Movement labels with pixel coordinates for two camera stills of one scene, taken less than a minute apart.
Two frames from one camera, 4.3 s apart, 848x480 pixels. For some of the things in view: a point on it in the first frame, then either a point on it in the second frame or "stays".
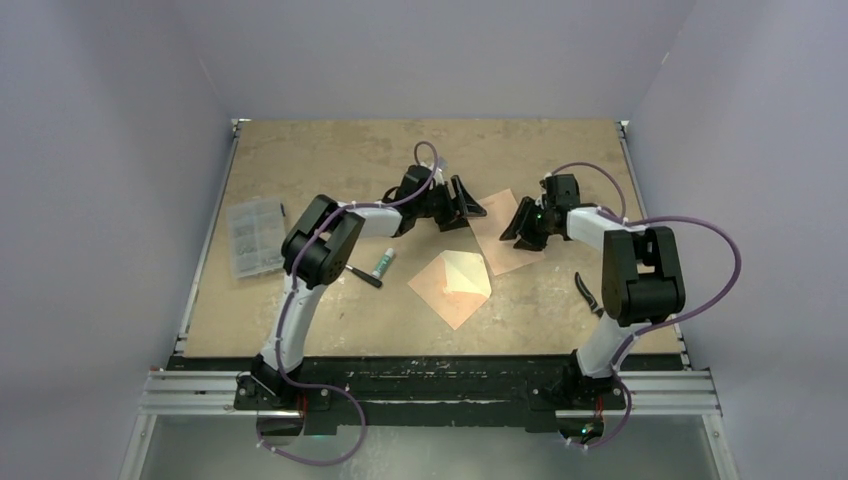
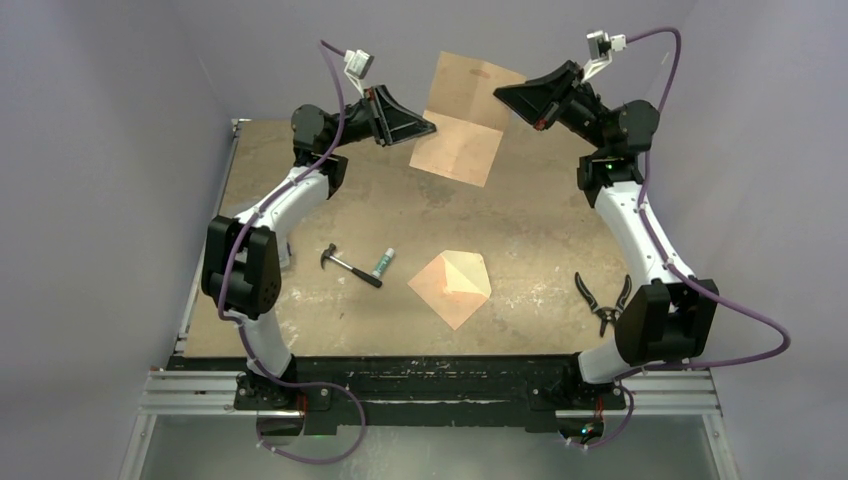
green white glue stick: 383,264 stays
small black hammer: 372,280 stays
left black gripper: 451,218 → 385,116
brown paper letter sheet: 501,254 → 469,119
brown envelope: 456,285 stays
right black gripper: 518,220 → 538,94
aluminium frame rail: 221,393 stays
